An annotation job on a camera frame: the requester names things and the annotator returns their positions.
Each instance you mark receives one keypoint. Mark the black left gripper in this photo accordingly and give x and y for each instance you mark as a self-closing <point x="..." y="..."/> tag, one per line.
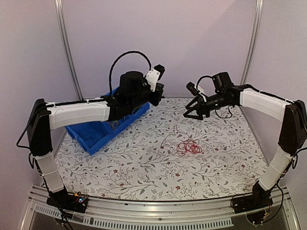
<point x="155" y="101"/>

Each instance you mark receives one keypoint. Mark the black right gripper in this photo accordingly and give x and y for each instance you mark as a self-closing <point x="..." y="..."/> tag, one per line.
<point x="199" y="106"/>

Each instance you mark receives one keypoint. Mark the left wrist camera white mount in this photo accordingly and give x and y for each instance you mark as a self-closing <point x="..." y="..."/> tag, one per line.
<point x="154" y="75"/>

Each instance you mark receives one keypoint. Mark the aluminium front rail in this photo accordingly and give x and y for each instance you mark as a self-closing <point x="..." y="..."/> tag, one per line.
<point x="111" y="214"/>

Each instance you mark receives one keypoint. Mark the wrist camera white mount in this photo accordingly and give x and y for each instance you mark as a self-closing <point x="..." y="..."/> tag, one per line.
<point x="154" y="75"/>
<point x="196" y="91"/>

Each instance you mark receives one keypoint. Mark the blue three-compartment plastic bin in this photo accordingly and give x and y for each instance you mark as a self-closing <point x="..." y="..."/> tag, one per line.
<point x="93" y="136"/>

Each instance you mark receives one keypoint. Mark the right aluminium frame post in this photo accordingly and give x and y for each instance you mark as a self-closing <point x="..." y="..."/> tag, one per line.
<point x="253" y="40"/>

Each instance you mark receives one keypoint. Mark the aluminium frame post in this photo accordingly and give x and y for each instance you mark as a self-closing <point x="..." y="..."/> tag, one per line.
<point x="66" y="47"/>
<point x="253" y="40"/>

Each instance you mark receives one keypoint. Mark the left aluminium frame post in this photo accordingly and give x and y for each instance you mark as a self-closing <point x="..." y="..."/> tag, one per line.
<point x="66" y="47"/>

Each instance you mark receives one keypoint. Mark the floral patterned table mat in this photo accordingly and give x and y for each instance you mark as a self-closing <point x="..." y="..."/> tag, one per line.
<point x="165" y="156"/>

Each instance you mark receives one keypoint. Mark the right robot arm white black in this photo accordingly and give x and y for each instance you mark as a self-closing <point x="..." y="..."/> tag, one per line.
<point x="214" y="92"/>

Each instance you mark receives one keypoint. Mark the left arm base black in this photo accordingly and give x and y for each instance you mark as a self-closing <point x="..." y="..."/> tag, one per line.
<point x="73" y="202"/>

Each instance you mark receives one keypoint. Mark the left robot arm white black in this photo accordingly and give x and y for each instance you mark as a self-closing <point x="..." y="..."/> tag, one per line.
<point x="135" y="89"/>

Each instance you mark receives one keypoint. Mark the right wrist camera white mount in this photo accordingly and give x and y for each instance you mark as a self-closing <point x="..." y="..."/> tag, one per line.
<point x="196" y="91"/>

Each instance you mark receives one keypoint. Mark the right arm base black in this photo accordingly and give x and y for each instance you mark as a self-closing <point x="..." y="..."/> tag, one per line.
<point x="258" y="204"/>

